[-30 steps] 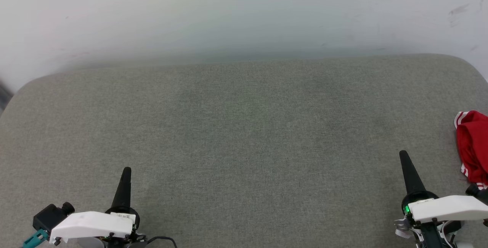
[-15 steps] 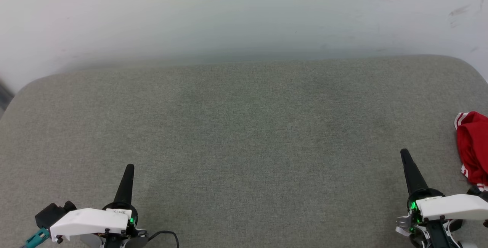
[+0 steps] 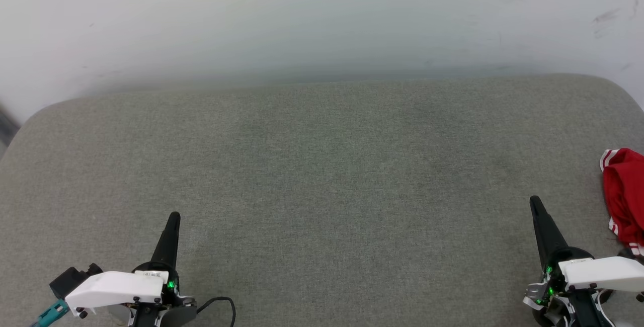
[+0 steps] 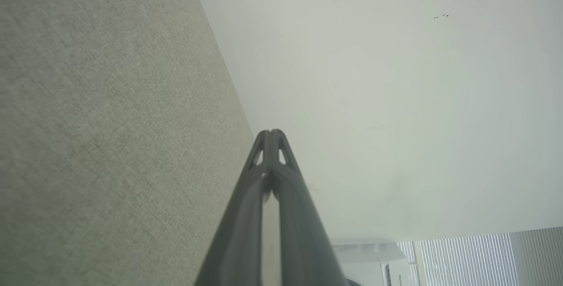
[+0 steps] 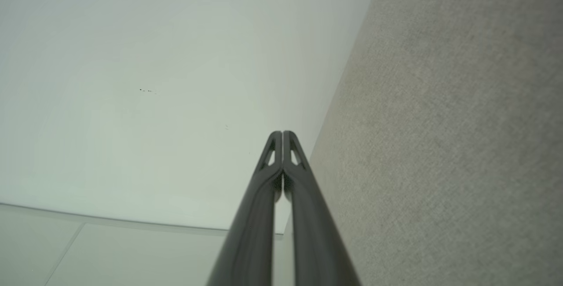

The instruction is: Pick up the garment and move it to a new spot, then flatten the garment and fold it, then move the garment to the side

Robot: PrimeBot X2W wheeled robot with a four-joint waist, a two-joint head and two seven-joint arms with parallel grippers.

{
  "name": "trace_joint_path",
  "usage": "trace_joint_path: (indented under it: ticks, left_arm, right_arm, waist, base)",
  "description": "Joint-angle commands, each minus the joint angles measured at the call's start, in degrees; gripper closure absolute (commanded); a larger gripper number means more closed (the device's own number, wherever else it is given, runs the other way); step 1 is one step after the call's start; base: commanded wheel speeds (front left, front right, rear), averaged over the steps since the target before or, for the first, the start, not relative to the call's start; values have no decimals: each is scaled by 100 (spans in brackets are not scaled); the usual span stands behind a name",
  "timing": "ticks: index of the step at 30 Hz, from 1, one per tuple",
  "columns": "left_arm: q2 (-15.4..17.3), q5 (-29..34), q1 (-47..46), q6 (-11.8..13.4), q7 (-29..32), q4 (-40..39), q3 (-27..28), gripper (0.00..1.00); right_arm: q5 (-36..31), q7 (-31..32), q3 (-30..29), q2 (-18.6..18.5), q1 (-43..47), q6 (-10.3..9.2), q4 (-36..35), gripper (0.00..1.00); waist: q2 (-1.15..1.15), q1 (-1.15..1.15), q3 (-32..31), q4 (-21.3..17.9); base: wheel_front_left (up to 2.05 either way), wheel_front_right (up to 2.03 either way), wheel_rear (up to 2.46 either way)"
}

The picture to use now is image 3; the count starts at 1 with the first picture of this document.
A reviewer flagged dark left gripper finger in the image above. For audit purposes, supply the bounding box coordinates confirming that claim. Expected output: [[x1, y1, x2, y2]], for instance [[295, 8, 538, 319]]
[[151, 211, 181, 270]]

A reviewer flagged thin black looped cable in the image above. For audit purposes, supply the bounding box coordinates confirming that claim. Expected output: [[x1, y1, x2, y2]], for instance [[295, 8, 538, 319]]
[[196, 297, 237, 327]]

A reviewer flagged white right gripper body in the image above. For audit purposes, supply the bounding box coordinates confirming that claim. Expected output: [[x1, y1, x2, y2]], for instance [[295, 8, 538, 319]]
[[546, 247, 644, 292]]

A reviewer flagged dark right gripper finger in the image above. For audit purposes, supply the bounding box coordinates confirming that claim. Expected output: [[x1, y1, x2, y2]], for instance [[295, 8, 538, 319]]
[[529, 196, 569, 267]]

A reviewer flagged red jersey with white sleeves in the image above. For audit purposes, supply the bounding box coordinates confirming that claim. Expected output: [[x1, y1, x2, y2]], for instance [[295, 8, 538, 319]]
[[600, 148, 644, 256]]

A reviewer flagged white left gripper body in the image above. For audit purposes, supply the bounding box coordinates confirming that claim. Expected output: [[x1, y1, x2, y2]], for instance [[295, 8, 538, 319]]
[[65, 262, 180, 317]]

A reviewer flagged grey fabric sofa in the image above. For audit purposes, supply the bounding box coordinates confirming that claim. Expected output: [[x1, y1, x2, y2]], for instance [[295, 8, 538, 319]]
[[0, 74, 644, 327]]

